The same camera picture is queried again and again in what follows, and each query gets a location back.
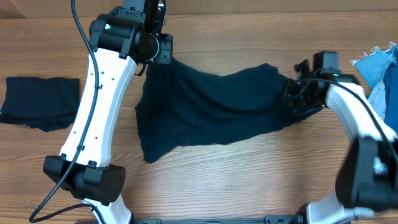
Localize dark navy t-shirt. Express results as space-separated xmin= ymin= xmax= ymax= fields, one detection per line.
xmin=135 ymin=59 xmax=322 ymax=163

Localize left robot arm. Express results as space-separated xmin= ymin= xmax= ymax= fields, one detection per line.
xmin=43 ymin=0 xmax=172 ymax=223

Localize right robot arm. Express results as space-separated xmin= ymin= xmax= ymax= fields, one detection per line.
xmin=280 ymin=51 xmax=397 ymax=223

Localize light blue denim jeans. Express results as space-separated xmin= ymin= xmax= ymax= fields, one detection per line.
xmin=351 ymin=42 xmax=397 ymax=120

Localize blue garment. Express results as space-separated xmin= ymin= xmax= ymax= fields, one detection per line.
xmin=383 ymin=63 xmax=398 ymax=133

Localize folded black cloth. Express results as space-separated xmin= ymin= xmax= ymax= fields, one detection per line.
xmin=1 ymin=77 xmax=80 ymax=132

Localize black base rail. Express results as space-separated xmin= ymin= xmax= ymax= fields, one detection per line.
xmin=132 ymin=215 xmax=297 ymax=224

